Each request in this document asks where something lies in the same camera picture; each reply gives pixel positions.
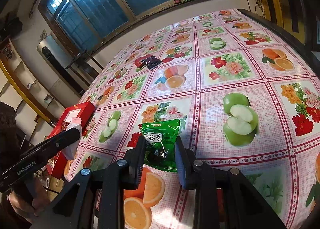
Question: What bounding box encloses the small dark red packet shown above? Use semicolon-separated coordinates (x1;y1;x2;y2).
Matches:
134;56;148;68

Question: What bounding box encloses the person's dark clothing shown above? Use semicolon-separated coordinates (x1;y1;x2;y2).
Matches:
0;102;28;170

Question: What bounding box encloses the green snack packet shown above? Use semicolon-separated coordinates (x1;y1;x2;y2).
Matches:
138;119;181;173

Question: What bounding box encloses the navy snack packet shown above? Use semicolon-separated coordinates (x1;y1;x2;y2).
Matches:
141;55;162;70

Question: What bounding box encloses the dark wooden table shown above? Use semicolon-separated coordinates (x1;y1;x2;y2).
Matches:
237;9;320;75

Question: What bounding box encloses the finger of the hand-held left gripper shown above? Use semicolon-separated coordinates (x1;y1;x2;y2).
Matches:
32;127;81;160

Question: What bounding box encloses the gold-framed wall shelf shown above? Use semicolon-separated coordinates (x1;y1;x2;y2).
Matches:
0;39;65;125

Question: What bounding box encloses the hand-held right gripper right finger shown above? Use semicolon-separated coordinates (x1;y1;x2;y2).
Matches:
175;135;288;229

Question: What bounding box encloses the black speaker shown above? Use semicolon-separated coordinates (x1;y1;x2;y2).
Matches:
0;17;23;40

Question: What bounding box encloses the red box with white inside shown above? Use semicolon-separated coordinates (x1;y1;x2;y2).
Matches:
45;102;96;179

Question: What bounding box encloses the barred window with brown frame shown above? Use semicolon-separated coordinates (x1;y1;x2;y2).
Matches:
37;0;238;52

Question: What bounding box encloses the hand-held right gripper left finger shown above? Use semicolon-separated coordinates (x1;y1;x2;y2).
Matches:
31;135;147;229

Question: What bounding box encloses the white-pink snack packet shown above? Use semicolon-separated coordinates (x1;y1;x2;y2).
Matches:
61;117;83;161

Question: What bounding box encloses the dark wooden chair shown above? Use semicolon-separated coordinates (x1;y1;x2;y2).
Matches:
65;49;103;80

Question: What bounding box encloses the white standing air conditioner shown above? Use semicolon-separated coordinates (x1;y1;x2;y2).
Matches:
37;35;85;95

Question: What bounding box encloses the hanging wall ornament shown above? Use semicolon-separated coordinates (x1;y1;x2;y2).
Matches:
0;43;14;61

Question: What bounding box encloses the person's left hand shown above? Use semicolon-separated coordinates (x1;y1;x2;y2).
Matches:
9;181;52;223

